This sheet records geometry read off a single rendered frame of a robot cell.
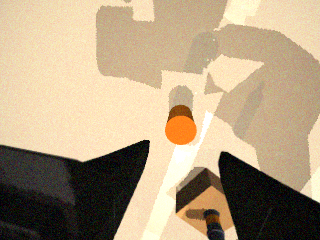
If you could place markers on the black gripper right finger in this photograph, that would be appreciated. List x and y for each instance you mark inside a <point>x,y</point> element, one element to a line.
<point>262,208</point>

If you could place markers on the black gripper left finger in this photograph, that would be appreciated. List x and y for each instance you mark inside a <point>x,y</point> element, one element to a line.
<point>94,194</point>

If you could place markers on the orange marker cap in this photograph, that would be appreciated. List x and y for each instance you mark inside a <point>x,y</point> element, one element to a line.
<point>180,127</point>

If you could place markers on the tan wooden block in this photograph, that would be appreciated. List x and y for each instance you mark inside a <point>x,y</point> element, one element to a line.
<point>203,193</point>

